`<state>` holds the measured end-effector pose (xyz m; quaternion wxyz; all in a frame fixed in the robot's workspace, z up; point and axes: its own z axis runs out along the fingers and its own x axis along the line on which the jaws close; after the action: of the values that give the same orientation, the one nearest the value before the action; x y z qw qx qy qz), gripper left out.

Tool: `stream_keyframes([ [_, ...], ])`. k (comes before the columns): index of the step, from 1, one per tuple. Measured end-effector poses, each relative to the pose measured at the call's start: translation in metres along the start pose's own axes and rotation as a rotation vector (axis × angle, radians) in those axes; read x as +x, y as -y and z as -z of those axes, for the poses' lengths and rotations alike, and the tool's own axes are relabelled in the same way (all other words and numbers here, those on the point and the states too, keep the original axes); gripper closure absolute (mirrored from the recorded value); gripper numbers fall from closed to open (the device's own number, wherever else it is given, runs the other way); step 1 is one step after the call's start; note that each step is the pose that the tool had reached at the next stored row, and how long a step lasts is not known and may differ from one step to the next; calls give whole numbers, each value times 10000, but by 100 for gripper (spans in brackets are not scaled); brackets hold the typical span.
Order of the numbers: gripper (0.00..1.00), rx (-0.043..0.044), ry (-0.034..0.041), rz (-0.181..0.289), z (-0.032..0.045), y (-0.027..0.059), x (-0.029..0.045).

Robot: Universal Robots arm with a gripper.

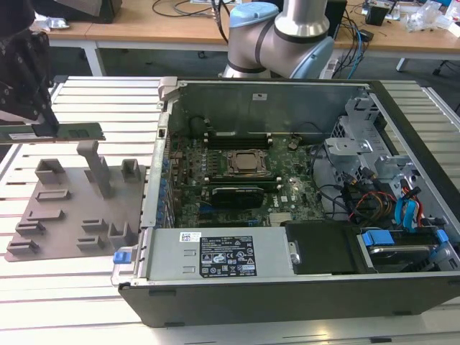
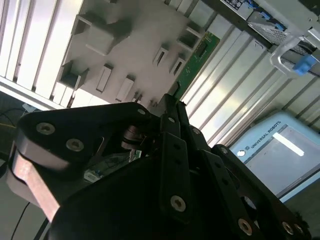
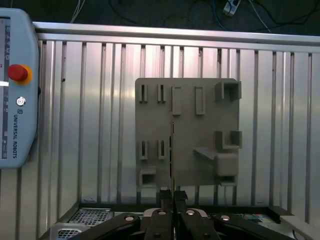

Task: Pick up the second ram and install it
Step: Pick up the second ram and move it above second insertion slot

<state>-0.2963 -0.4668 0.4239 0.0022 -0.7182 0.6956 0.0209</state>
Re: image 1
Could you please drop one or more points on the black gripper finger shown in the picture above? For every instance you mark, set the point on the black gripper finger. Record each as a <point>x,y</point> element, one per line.
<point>46,108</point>

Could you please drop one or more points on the green RAM stick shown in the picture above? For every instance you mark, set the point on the green RAM stick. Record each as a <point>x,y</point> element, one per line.
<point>84,131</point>
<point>237,134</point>

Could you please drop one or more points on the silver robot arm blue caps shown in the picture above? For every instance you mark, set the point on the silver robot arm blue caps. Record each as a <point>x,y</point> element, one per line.
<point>287,39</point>

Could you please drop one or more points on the crumpled white paper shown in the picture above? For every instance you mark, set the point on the crumpled white paper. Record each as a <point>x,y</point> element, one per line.
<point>57,23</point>

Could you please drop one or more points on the black monitor box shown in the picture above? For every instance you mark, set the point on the black monitor box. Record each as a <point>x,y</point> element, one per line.
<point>90,9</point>

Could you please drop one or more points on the brown parts rack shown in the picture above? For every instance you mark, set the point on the brown parts rack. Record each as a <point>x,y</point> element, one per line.
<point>82,215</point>

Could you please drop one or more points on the wooden desk white legs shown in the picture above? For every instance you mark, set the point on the wooden desk white legs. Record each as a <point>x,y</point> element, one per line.
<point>143,25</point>

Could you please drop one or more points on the blue case latch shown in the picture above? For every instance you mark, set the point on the blue case latch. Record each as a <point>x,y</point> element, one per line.
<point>122,257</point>

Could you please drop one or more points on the grey power supply unit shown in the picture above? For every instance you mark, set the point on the grey power supply unit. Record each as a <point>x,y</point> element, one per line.
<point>169,251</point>

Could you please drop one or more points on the silver CPU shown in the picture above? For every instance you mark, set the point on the silver CPU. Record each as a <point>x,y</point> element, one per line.
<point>248,161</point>

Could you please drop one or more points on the black graphics card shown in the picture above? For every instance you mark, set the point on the black graphics card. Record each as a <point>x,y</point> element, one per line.
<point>237,197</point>

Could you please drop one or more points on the round coin cell battery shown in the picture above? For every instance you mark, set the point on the round coin cell battery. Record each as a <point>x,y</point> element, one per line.
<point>293,143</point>

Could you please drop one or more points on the green motherboard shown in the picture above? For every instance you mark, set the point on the green motherboard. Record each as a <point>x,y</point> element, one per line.
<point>287,201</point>

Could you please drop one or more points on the white power strip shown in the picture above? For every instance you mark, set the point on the white power strip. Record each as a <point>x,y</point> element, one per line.
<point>328,68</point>

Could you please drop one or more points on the black open PC case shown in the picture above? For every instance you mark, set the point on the black open PC case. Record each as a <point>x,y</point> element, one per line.
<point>273,302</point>

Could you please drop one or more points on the grey metal drive cage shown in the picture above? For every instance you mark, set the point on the grey metal drive cage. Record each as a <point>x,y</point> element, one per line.
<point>348,151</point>

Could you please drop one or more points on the black plastic air shroud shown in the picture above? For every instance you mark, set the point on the black plastic air shroud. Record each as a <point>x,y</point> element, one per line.
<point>323,248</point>

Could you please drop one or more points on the black power adapter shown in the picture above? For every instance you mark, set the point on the black power adapter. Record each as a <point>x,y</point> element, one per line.
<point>366,36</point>

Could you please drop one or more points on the wooden desk with clutter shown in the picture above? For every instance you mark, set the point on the wooden desk with clutter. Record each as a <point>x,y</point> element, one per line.
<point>413,39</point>

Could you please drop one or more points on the hard disk in blue carrier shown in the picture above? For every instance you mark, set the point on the hard disk in blue carrier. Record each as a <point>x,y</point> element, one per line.
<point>399,248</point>

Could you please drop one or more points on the clear plastic bags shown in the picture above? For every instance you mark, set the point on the clear plastic bags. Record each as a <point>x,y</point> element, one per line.
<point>429,16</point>

